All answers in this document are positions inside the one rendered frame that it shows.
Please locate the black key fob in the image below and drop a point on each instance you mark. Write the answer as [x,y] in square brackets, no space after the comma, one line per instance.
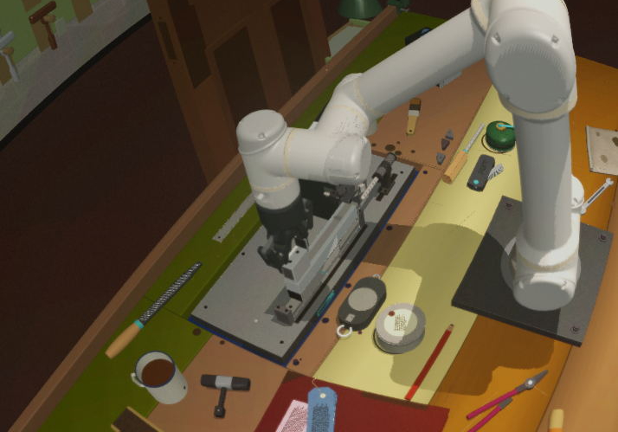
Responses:
[480,171]

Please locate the grey round tin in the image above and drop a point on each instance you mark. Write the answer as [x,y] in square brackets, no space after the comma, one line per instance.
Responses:
[401,327]

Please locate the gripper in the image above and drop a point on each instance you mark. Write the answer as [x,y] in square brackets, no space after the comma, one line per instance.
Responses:
[282,219]

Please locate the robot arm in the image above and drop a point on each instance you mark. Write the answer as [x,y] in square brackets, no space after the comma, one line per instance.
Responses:
[434,55]

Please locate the dark grey end stop block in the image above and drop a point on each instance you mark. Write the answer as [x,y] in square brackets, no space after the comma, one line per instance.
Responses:
[285,313]

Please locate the small grey wedge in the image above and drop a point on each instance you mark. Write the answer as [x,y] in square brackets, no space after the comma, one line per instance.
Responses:
[449,134]
[443,143]
[440,157]

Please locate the green tool board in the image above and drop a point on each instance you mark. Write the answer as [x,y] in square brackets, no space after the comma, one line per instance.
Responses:
[19,16]

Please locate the dark grey oval case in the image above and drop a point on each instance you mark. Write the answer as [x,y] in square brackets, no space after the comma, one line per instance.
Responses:
[362,301]

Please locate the steel ruler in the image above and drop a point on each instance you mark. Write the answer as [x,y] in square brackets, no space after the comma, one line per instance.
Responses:
[231,226]

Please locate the brown panelled door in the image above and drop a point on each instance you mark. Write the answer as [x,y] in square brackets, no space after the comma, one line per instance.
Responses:
[231,64]

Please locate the dark grey mounting plate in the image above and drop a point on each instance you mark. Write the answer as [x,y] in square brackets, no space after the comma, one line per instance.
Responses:
[483,282]

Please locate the brown flat box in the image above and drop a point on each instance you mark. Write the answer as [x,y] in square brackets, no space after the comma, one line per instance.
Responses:
[135,422]

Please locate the pale paper sheet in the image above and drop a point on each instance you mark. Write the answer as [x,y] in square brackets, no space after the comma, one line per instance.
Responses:
[347,38]

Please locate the cream sheet with holes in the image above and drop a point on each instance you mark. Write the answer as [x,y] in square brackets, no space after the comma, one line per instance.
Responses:
[601,149]

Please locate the grey slide rail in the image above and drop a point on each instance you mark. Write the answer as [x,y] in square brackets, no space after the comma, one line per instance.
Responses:
[311,296]

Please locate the green round tin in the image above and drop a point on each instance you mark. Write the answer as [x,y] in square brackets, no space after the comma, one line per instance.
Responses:
[497,137]

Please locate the grey base plate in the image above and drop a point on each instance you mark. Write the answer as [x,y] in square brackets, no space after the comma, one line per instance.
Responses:
[231,301]

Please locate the black flat device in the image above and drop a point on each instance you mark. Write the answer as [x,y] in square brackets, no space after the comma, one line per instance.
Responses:
[419,34]

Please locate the blue paper tag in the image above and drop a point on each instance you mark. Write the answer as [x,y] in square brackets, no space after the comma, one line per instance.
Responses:
[321,412]

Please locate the pink paper slip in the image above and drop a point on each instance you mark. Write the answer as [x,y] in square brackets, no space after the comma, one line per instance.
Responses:
[294,419]

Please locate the small white spanner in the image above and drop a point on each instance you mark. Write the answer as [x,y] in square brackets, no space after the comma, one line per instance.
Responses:
[598,191]

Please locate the red pencil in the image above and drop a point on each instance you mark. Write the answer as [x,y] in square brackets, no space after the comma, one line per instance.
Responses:
[429,361]

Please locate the white enamel mug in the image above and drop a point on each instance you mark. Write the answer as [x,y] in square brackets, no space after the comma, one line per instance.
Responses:
[169,388]

